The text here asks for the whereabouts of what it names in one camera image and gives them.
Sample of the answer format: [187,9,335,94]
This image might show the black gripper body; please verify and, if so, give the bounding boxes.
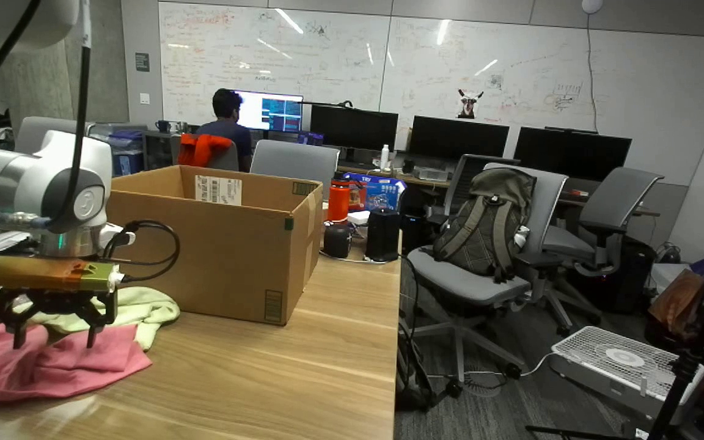
[0,289,117,322]

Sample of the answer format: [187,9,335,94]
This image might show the pink cloth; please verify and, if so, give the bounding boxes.
[0,325,153,403]

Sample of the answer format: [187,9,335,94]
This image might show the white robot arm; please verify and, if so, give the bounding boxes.
[0,0,123,346]

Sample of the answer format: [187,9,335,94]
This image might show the cardboard box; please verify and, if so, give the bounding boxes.
[109,166,325,325]

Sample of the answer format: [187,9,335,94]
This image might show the grey chair behind box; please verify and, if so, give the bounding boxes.
[249,138,341,191]

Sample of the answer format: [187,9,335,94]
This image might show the pale green cloth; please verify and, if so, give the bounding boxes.
[32,286,181,348]

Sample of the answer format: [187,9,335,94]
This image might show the grey chair far left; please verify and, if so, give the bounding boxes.
[16,114,76,153]

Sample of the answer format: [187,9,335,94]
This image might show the orange jacket on chair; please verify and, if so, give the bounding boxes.
[176,135,238,169]

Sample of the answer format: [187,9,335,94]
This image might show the person in blue shirt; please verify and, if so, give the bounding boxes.
[199,88,254,170]

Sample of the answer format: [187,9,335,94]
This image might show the black speaker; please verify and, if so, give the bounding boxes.
[368,209,398,262]

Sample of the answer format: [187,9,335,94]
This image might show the black monitor left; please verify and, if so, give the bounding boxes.
[310,105,398,159]

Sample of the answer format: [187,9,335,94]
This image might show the black monitor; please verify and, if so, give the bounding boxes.
[517,127,631,180]
[407,114,510,161]
[310,105,398,159]

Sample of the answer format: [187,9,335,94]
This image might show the black monitor middle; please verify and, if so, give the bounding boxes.
[407,114,510,161]

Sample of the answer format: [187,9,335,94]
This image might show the grey office chair with backpack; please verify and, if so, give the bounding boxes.
[407,164,567,385]

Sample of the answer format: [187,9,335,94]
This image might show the grey green backpack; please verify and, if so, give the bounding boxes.
[433,166,535,282]

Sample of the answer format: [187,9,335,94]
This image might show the dog figurine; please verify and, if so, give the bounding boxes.
[457,88,484,119]

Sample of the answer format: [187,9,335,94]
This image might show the grey office chair right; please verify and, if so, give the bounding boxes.
[546,166,660,331]

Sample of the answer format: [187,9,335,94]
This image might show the black monitor right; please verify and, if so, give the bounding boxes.
[517,127,631,180]

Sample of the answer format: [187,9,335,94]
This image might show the clear plastic storage bin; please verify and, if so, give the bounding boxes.
[550,325,678,418]

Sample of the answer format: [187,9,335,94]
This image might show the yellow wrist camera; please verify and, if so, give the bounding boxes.
[0,257,126,291]

